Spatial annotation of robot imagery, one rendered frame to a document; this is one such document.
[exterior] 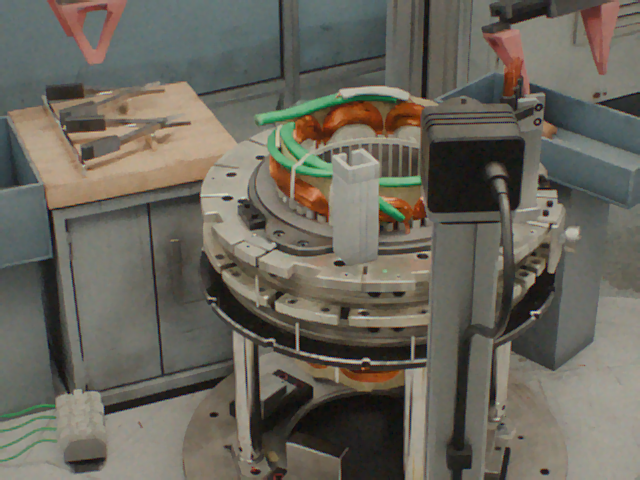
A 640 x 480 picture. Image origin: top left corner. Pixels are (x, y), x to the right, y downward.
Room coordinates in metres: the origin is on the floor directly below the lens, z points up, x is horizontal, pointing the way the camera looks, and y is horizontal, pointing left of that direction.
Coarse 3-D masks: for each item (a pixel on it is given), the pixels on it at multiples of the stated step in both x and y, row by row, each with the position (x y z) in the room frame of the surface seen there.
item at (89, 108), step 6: (90, 102) 1.24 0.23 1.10; (66, 108) 1.23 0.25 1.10; (72, 108) 1.23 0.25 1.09; (78, 108) 1.23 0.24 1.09; (84, 108) 1.24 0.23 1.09; (90, 108) 1.24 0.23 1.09; (96, 108) 1.24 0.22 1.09; (60, 114) 1.22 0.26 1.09; (66, 114) 1.22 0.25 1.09; (72, 114) 1.23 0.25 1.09; (78, 114) 1.23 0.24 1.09; (84, 114) 1.23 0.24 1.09; (90, 114) 1.24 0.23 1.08; (96, 114) 1.24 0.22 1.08; (60, 120) 1.22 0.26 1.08
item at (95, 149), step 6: (102, 138) 1.16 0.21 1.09; (108, 138) 1.16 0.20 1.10; (114, 138) 1.16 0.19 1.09; (84, 144) 1.15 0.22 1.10; (90, 144) 1.15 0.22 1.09; (96, 144) 1.15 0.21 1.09; (102, 144) 1.15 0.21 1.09; (108, 144) 1.16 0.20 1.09; (114, 144) 1.16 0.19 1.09; (84, 150) 1.14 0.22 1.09; (90, 150) 1.14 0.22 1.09; (96, 150) 1.15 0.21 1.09; (102, 150) 1.15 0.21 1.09; (108, 150) 1.16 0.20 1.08; (114, 150) 1.16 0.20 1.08; (84, 156) 1.14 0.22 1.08; (90, 156) 1.14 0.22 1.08; (96, 156) 1.15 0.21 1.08; (102, 156) 1.15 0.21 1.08
